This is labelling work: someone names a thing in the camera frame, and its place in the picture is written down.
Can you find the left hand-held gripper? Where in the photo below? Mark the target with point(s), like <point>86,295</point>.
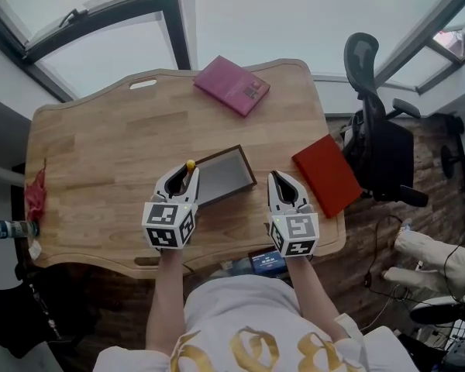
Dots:
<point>168,223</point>

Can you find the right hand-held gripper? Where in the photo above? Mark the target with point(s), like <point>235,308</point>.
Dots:
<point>296,233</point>

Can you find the small yellow ball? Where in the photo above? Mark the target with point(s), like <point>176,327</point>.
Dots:
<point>190,164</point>

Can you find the dark box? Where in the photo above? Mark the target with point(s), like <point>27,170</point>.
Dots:
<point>224,174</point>

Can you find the person's left forearm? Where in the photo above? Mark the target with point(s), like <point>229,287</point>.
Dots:
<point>164,300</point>

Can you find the person's right forearm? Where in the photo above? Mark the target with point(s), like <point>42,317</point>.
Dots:
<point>314,300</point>

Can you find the red book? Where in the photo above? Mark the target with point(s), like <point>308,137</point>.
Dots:
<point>327,174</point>

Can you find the dark phone with lit screen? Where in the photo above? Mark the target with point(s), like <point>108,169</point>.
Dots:
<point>267,262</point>

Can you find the black office chair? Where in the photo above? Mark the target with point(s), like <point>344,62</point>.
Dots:
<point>387,149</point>

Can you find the magenta book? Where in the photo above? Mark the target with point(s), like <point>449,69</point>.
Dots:
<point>228,81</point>

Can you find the white shirt with gold print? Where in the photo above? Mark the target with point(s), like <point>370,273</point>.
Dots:
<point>248,308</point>

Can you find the red crumpled wrapper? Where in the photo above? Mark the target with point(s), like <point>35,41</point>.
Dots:
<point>35,198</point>

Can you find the small white paper tag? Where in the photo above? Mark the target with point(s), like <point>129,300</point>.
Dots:
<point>35,249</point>

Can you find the black swivel stool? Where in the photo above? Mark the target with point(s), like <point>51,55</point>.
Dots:
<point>447,159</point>

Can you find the green plastic bottle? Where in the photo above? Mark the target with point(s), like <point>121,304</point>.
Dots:
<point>17,228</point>

